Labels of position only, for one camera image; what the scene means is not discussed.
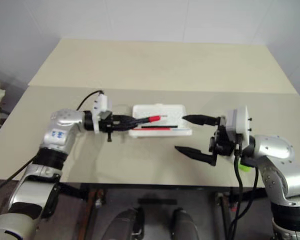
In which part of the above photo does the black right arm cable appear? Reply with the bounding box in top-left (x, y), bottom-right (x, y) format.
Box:
top-left (228, 147), bottom-right (260, 240)

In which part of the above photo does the dark rounded shape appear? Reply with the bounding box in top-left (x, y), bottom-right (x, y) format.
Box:
top-left (171, 208), bottom-right (200, 240)
top-left (106, 207), bottom-right (147, 240)

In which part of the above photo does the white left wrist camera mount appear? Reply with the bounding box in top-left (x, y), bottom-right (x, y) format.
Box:
top-left (91, 93), bottom-right (114, 134)

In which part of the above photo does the black floor tape strip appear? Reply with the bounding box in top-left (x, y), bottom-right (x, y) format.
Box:
top-left (137, 197), bottom-right (178, 205)

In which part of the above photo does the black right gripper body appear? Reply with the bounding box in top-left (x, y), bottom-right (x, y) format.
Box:
top-left (208, 115), bottom-right (241, 158)

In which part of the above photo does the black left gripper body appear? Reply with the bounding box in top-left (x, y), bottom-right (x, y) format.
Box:
top-left (99, 115), bottom-right (121, 143)

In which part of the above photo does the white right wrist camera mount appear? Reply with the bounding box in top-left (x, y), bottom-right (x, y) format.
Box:
top-left (226, 105), bottom-right (254, 148)

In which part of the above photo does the black marker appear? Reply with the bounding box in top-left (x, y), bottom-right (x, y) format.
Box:
top-left (140, 124), bottom-right (179, 129)

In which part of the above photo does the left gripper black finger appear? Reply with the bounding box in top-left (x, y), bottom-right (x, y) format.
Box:
top-left (114, 114), bottom-right (151, 123)
top-left (114, 120), bottom-right (151, 132)

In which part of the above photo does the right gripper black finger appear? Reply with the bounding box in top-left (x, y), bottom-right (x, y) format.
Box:
top-left (174, 145), bottom-right (218, 167)
top-left (181, 113), bottom-right (220, 127)

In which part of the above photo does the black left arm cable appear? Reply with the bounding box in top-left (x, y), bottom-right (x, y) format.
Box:
top-left (0, 90), bottom-right (105, 197)

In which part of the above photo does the red marker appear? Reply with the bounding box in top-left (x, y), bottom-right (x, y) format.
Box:
top-left (145, 114), bottom-right (170, 124)

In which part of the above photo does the white pencil case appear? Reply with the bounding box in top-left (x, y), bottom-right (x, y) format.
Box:
top-left (128, 102), bottom-right (193, 139)

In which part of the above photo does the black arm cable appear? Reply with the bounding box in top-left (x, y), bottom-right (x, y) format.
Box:
top-left (228, 147), bottom-right (260, 240)
top-left (0, 90), bottom-right (105, 197)

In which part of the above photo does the red and blue pencil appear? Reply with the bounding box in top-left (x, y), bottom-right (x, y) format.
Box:
top-left (133, 127), bottom-right (191, 132)

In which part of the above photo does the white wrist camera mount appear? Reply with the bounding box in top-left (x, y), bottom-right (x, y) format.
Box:
top-left (91, 93), bottom-right (114, 134)
top-left (226, 105), bottom-right (254, 148)

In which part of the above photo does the black table frame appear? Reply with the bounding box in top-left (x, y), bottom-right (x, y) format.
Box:
top-left (52, 181), bottom-right (273, 201)

